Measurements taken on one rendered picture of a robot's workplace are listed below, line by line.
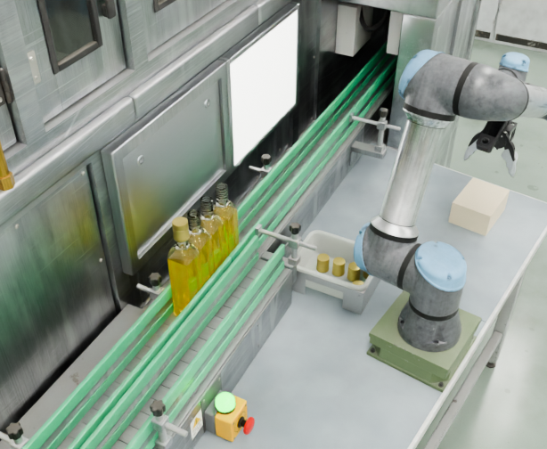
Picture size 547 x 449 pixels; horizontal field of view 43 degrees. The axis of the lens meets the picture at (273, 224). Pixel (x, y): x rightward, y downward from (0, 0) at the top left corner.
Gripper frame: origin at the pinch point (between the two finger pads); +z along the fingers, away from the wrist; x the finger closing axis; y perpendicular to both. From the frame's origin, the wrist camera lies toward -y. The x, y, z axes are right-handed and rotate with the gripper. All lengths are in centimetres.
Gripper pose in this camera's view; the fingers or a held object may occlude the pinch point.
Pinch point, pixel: (486, 169)
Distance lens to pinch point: 215.7
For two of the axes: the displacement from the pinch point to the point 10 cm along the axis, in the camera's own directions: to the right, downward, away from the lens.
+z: -0.1, 7.8, 6.3
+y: 5.7, -5.1, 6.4
